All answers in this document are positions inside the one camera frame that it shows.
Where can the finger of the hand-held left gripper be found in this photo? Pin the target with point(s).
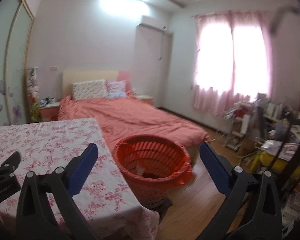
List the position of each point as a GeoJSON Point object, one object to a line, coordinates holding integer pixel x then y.
{"type": "Point", "coordinates": [13, 160]}

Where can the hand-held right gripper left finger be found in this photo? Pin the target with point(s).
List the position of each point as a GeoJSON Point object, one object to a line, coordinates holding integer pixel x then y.
{"type": "Point", "coordinates": [82, 170]}

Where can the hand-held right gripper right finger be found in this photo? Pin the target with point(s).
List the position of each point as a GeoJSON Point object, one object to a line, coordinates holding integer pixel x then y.
{"type": "Point", "coordinates": [215, 170]}

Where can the orange laundry basket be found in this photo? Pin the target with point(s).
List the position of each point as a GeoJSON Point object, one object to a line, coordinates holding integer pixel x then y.
{"type": "Point", "coordinates": [152, 155]}

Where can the pink floral tablecloth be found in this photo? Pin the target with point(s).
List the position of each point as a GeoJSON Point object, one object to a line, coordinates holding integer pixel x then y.
{"type": "Point", "coordinates": [52, 140]}

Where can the pink white nightstand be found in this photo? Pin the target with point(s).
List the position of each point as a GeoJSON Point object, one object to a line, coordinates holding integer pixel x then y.
{"type": "Point", "coordinates": [146, 99]}
{"type": "Point", "coordinates": [48, 111]}

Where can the yellow plastic container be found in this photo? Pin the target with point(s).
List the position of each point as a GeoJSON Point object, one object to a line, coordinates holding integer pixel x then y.
{"type": "Point", "coordinates": [277, 161]}

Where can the plush toy display tube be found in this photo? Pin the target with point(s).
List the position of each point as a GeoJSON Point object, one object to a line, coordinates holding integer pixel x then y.
{"type": "Point", "coordinates": [33, 92]}

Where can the bed with salmon duvet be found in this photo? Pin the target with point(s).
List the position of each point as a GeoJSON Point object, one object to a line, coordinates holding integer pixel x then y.
{"type": "Point", "coordinates": [140, 120]}

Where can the small print pillow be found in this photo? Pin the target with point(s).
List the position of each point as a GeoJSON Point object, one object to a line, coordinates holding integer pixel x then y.
{"type": "Point", "coordinates": [90, 90]}

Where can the striped pink pillow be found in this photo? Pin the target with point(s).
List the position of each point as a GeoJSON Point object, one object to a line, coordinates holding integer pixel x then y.
{"type": "Point", "coordinates": [116, 90]}

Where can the cream pink headboard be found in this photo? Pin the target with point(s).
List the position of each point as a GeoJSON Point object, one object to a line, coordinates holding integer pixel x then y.
{"type": "Point", "coordinates": [90, 76]}

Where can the flower print sliding wardrobe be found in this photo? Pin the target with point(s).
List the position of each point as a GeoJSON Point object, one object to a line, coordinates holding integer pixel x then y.
{"type": "Point", "coordinates": [12, 55]}

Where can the pink curtain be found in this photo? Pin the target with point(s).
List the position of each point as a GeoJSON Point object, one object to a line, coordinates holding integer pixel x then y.
{"type": "Point", "coordinates": [230, 62]}

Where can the white air conditioner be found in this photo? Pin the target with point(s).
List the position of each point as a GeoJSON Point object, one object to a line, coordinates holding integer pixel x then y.
{"type": "Point", "coordinates": [153, 22]}

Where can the white wall switch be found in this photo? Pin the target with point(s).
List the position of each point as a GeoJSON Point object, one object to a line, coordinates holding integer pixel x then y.
{"type": "Point", "coordinates": [54, 68]}

